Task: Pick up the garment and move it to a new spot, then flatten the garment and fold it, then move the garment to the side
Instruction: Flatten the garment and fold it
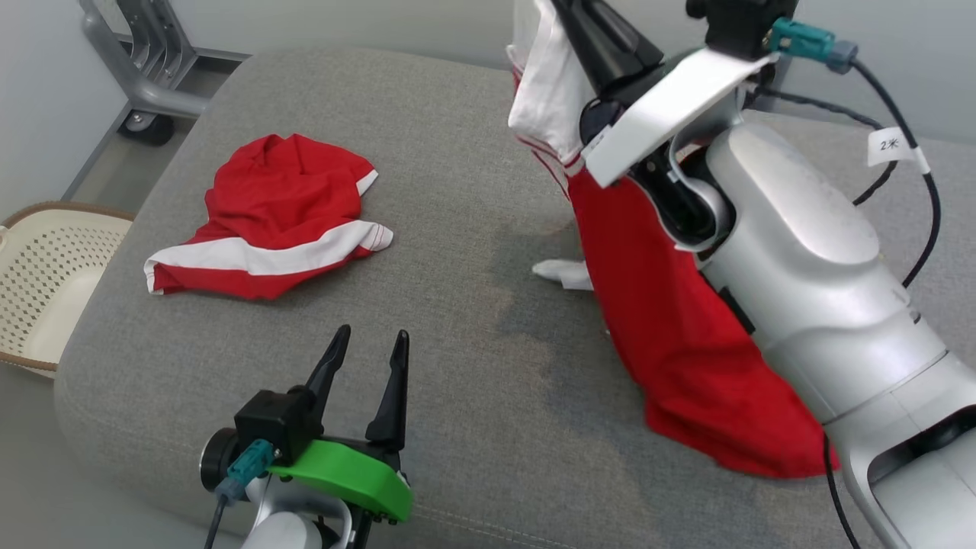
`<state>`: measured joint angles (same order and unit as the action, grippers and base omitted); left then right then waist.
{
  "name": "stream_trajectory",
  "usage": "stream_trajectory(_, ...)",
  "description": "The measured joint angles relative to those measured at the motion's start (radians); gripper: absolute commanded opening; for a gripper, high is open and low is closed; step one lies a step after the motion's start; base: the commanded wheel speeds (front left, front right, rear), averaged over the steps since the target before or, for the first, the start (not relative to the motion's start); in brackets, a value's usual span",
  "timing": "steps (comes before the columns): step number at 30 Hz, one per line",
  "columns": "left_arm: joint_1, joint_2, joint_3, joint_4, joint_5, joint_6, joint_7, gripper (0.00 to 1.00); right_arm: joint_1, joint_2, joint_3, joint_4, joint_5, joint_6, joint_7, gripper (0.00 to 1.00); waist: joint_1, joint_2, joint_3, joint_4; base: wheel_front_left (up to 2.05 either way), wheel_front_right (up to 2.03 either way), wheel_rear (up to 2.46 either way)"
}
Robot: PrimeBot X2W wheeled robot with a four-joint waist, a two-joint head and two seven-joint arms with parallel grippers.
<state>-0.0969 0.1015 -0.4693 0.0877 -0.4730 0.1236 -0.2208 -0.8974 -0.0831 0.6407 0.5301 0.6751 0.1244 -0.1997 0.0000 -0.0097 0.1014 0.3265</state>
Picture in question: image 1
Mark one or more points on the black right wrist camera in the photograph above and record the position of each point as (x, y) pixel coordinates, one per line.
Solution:
(740, 27)

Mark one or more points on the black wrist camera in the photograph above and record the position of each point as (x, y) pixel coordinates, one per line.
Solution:
(740, 27)
(271, 419)

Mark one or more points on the grey metal frame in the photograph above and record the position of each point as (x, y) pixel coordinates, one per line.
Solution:
(152, 95)

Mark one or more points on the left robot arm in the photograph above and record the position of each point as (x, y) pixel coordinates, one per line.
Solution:
(286, 530)

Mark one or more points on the red jersey white trim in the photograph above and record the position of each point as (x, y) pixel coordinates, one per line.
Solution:
(671, 328)

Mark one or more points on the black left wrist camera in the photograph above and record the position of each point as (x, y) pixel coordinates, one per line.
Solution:
(271, 419)

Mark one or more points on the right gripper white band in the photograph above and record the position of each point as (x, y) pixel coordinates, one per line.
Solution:
(679, 99)

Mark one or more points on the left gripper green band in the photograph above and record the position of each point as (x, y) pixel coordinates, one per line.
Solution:
(351, 473)

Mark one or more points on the cream perforated laundry basket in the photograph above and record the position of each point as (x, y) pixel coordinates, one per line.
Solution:
(46, 282)

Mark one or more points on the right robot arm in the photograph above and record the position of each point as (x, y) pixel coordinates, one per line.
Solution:
(801, 252)

